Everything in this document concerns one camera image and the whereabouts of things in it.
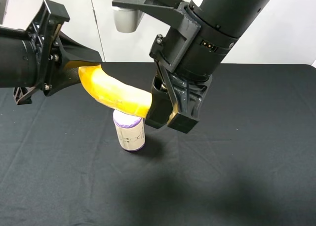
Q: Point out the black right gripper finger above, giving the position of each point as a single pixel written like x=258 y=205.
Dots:
x=183 y=122
x=160 y=109

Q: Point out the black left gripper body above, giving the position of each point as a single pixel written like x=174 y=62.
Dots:
x=38 y=50

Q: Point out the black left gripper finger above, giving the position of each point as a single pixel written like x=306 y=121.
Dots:
x=68 y=56

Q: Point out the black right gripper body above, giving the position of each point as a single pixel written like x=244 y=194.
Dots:
x=186 y=96

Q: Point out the yellow banana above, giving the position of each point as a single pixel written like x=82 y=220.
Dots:
x=114 y=93

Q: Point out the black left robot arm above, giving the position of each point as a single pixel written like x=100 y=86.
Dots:
x=9 y=48

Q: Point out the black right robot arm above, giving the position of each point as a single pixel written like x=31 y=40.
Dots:
x=185 y=65

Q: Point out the purple bag roll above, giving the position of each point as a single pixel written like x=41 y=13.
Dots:
x=130 y=131

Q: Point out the black tablecloth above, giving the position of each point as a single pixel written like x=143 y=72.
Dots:
x=250 y=161

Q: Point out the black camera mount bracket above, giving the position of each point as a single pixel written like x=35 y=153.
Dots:
x=172 y=13

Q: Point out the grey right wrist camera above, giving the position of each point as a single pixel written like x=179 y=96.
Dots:
x=127 y=20

